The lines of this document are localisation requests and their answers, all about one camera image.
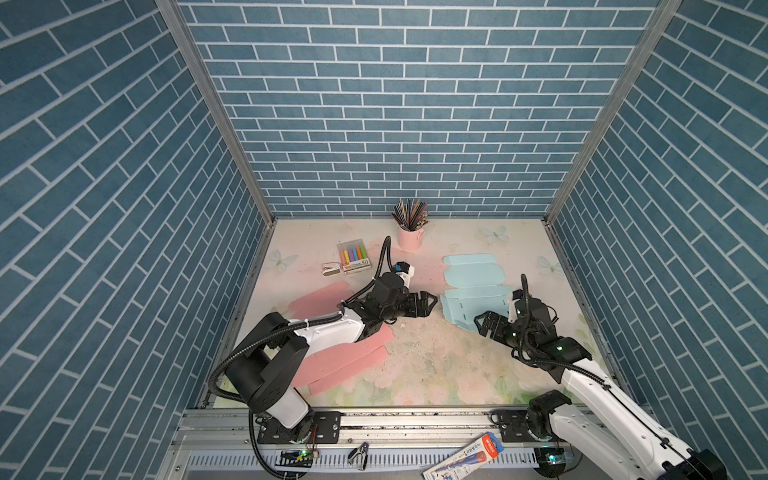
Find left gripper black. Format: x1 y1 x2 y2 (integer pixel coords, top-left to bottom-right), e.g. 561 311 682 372
379 290 439 322

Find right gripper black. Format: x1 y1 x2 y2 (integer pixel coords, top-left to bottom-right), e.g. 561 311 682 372
473 307 535 355

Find light blue paper box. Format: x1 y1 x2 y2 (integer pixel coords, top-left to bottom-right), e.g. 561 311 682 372
440 253 512 333

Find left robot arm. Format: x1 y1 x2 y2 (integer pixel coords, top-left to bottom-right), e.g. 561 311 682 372
208 272 438 437

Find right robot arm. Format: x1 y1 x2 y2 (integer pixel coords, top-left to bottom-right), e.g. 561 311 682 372
474 293 727 479

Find small white eraser box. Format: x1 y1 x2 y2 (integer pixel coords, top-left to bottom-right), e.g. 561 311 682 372
321 262 341 277

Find pink flat paper box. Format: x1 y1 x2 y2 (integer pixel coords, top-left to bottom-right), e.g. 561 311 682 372
287 281 394 395

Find pink metal pencil cup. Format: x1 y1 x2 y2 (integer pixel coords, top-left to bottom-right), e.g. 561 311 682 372
397 226 425 252

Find clear highlighter marker pack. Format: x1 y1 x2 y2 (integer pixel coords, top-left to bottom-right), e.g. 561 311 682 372
337 239 372 275

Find bundle of coloured pencils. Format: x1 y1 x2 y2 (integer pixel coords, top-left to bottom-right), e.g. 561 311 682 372
391 199 429 232

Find red blue pen package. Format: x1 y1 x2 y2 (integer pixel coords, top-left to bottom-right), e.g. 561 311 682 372
422 432 504 480

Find round black device green light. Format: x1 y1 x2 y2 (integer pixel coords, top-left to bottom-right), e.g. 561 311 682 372
534 448 567 479

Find black metal clip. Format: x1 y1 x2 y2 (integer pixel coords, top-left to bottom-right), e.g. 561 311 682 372
347 442 369 471

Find small green circuit board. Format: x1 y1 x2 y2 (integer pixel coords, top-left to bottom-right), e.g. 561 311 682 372
276 450 314 469

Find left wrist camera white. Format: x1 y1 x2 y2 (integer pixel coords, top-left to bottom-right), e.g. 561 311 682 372
392 261 415 289

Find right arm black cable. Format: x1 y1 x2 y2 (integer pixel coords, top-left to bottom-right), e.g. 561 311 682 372
509 273 709 475

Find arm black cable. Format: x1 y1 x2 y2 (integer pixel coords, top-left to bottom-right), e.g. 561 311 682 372
208 235 395 403
509 273 709 475

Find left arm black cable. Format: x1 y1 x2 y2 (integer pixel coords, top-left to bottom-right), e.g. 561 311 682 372
208 235 395 403

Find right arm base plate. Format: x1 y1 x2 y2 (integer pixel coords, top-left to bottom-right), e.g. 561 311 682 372
489 408 559 443

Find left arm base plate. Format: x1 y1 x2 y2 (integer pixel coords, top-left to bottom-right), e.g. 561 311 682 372
257 410 342 445

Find aluminium mounting rail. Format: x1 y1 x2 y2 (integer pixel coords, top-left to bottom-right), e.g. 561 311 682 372
159 405 581 479

